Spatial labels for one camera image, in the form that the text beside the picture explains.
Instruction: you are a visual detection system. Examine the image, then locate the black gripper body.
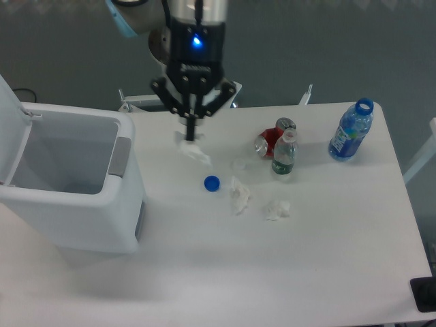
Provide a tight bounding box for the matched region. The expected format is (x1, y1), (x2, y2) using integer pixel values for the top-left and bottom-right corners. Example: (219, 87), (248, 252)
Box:
(166, 16), (225, 102)

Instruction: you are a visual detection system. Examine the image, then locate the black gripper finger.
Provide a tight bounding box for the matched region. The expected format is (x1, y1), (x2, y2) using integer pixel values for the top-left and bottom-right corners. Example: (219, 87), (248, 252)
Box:
(151, 77), (196, 141)
(194, 81), (236, 118)

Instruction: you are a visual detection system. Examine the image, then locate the white paper ball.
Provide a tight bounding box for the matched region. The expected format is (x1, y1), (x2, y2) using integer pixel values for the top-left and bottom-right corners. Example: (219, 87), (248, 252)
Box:
(174, 131), (213, 168)
(264, 200), (291, 221)
(230, 176), (251, 215)

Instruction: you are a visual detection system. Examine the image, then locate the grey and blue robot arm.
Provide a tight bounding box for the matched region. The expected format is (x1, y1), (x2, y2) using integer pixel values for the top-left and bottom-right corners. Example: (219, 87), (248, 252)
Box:
(106, 1), (236, 141)

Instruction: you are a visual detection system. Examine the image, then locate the white trash bin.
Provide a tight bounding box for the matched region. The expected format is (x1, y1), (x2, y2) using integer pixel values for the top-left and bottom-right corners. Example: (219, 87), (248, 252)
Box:
(1, 81), (146, 253)

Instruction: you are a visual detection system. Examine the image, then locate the crushed red soda can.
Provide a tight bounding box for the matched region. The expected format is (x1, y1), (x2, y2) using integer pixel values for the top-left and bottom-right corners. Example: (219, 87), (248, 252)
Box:
(254, 117), (296, 157)

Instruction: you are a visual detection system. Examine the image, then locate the clear bottle cap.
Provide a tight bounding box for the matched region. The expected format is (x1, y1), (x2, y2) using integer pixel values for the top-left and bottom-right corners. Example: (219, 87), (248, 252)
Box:
(232, 158), (247, 171)

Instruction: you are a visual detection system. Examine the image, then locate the blue bottle cap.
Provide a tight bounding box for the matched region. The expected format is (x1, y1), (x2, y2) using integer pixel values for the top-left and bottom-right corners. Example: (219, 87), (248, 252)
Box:
(204, 175), (221, 192)

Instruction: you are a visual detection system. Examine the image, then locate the clear bottle green label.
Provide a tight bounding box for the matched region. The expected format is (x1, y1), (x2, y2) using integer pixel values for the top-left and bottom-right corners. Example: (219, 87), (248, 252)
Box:
(272, 127), (298, 175)

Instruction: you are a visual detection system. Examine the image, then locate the blue plastic drink bottle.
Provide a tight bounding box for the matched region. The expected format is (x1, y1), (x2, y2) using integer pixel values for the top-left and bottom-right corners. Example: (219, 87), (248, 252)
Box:
(328, 97), (374, 161)

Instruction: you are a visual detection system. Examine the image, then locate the black device at edge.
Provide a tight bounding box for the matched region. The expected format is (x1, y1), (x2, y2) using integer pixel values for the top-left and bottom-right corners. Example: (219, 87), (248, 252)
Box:
(410, 277), (435, 313)

